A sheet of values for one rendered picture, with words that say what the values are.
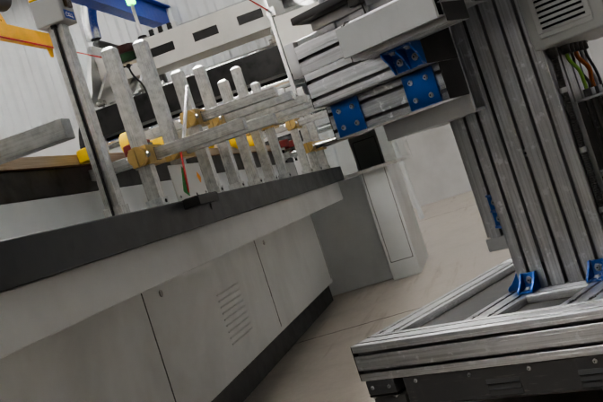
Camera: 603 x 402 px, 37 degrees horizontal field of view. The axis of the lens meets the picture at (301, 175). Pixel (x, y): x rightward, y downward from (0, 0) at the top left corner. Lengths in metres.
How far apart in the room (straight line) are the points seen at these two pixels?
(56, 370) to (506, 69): 1.23
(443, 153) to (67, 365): 9.47
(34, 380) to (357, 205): 3.38
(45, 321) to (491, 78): 1.17
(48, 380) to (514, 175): 1.16
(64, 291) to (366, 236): 3.53
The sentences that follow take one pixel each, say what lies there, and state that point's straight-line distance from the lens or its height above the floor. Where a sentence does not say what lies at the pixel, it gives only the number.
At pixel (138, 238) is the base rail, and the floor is 0.64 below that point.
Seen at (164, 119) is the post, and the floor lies 0.94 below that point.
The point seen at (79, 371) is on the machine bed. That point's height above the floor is 0.39.
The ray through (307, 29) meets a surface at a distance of 5.03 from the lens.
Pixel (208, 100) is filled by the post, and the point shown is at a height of 1.02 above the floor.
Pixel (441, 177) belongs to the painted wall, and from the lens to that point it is 11.31.
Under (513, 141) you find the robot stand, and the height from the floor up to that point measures 0.59.
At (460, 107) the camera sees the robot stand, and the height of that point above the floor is 0.70.
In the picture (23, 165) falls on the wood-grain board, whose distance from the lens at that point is 2.15.
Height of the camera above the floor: 0.62
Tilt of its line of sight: 1 degrees up
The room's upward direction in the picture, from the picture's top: 18 degrees counter-clockwise
